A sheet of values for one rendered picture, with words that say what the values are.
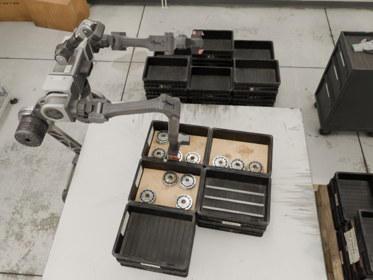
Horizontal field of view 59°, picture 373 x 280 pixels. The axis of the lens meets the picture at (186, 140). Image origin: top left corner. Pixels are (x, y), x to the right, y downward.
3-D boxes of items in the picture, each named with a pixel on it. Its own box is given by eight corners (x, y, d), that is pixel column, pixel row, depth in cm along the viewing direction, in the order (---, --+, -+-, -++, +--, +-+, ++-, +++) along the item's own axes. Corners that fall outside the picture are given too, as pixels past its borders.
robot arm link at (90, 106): (82, 100, 157) (81, 110, 155) (104, 101, 156) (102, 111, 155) (89, 108, 166) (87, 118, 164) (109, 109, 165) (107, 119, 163)
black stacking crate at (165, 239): (115, 260, 180) (111, 255, 171) (130, 210, 196) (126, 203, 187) (186, 274, 175) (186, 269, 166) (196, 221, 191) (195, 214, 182)
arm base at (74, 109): (76, 109, 166) (68, 93, 156) (91, 110, 166) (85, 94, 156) (71, 123, 161) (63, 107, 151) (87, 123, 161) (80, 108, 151)
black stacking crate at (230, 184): (196, 220, 192) (196, 213, 182) (204, 176, 208) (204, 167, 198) (265, 232, 187) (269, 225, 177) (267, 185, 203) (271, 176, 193)
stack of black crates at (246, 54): (230, 85, 342) (232, 60, 314) (230, 64, 359) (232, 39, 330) (268, 86, 339) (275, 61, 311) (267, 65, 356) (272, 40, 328)
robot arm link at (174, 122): (169, 96, 152) (167, 119, 148) (181, 98, 152) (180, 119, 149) (169, 128, 193) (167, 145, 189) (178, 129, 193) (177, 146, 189)
